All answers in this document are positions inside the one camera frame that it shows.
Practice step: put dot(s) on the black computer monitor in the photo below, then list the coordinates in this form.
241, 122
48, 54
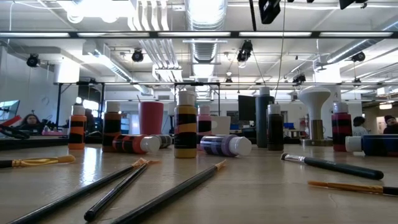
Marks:
247, 109

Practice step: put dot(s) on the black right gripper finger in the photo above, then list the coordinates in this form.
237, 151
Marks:
270, 11
351, 2

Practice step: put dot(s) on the small red paint bottle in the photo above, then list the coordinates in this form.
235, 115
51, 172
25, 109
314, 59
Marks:
341, 130

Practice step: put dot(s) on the red plastic cup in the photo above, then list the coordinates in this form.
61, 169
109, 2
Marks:
151, 118

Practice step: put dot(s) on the black background robot arm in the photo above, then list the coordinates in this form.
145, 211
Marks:
14, 132

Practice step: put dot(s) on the paintbrush wide gold ferrule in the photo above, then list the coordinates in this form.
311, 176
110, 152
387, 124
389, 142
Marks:
37, 161

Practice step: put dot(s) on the background computer screen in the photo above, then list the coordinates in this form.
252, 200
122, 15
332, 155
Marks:
9, 109

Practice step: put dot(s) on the small dark brown paint bottle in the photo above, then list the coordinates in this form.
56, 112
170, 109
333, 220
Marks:
275, 130

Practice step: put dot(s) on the small rust brown paint bottle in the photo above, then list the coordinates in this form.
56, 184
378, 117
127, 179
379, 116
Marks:
112, 124

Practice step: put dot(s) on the small blue paint bottle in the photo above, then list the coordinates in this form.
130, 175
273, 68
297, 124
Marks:
379, 145

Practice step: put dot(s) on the black background rig frame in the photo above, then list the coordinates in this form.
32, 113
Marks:
124, 83

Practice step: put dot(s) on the small yellow ochre paint bottle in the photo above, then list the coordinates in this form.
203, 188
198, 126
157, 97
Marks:
185, 149

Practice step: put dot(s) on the small purple paint bottle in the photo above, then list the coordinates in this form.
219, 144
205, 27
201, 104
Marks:
217, 145

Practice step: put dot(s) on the small pink paint bottle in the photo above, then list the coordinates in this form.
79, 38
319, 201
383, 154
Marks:
204, 118

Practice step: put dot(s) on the black aluminium rig frame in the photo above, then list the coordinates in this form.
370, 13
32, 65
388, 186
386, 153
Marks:
152, 34

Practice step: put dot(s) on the white plastic bin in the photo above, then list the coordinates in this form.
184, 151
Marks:
221, 125

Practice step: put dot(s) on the small red-orange paint bottle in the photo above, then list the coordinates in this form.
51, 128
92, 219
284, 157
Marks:
133, 143

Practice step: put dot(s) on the paintbrush silver ferrule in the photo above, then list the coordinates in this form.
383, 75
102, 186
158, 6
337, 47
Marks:
342, 168

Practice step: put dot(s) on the small orange paint bottle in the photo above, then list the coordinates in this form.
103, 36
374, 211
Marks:
77, 143

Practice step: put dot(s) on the black paintbrush gold ferrule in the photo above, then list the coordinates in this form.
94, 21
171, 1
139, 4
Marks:
118, 190
351, 187
171, 193
77, 193

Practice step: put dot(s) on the person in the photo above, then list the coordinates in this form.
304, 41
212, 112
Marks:
391, 124
359, 124
31, 121

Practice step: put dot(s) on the large dark grey paint bottle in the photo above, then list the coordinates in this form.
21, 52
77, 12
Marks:
261, 121

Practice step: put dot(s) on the silver ventilation duct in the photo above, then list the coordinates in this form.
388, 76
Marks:
205, 46

